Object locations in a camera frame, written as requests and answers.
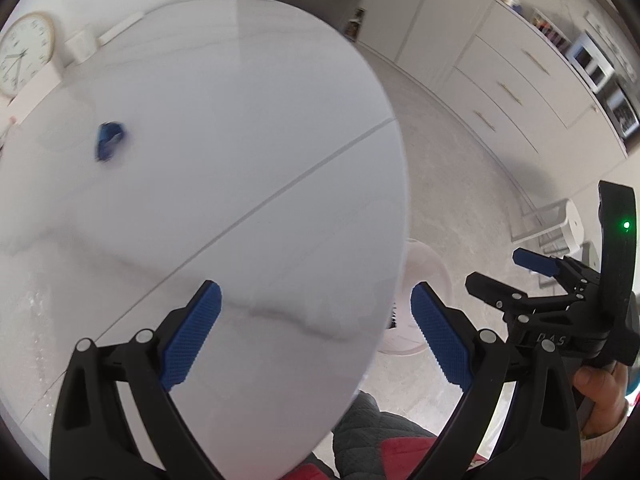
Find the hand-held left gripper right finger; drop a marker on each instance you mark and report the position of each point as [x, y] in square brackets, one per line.
[440, 335]

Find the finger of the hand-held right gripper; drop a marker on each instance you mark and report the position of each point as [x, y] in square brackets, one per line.
[537, 260]
[492, 290]

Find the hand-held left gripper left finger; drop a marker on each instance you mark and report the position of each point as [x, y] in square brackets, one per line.
[192, 332]

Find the white plastic waste bin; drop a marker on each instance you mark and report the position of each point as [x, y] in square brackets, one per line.
[430, 260]

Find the person's right forearm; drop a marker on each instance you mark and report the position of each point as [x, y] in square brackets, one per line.
[602, 447]

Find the person's right hand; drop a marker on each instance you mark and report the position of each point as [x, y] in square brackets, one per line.
[605, 392]

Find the person's grey quilted trousers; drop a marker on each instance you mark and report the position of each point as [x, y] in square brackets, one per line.
[370, 425]

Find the red jacket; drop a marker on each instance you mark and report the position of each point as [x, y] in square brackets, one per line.
[400, 455]

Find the silver countertop oven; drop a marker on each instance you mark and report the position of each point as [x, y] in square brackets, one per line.
[622, 110]

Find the small blue crumpled item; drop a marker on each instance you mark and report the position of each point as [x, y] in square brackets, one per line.
[110, 140]

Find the row of bottles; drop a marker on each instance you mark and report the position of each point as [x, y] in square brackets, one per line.
[550, 30]

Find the white cabinet unit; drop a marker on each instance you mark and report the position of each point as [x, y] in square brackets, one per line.
[435, 10]

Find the small white box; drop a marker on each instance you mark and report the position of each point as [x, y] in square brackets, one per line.
[80, 45]

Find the round wall clock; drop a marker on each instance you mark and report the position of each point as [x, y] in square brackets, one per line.
[25, 50]

